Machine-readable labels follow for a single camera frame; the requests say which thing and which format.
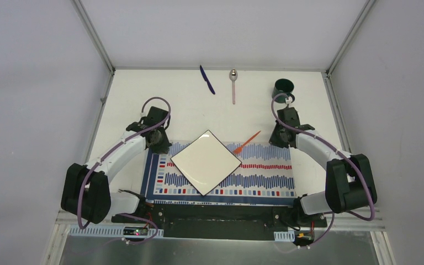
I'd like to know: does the white square plate black rim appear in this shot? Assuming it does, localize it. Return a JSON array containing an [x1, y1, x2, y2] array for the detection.
[[171, 130, 242, 196]]

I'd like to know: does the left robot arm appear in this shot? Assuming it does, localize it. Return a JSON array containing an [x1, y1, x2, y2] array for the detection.
[[61, 126, 171, 229]]

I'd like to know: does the aluminium frame rail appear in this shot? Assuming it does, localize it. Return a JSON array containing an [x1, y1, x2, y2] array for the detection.
[[55, 200, 385, 232]]

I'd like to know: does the blue plastic knife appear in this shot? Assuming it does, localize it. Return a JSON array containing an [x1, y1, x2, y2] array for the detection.
[[199, 65, 216, 95]]

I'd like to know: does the metal spoon pink handle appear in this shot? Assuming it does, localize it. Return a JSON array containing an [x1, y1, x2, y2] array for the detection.
[[229, 69, 238, 105]]

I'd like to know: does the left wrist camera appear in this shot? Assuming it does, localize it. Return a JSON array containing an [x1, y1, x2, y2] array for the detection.
[[126, 107, 171, 133]]

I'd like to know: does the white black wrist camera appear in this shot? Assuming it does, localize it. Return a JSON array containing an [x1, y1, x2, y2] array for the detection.
[[277, 107, 315, 131]]

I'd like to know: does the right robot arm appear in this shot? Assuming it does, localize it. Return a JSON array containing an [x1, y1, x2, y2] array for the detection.
[[269, 122, 376, 226]]

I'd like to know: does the blue striped placemat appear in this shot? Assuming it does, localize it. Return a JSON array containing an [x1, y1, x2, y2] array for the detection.
[[140, 141, 298, 205]]

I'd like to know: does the dark green mug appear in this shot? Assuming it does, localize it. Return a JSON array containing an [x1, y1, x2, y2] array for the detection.
[[272, 78, 295, 104]]

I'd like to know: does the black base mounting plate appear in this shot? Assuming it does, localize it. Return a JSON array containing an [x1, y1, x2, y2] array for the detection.
[[111, 202, 328, 241]]

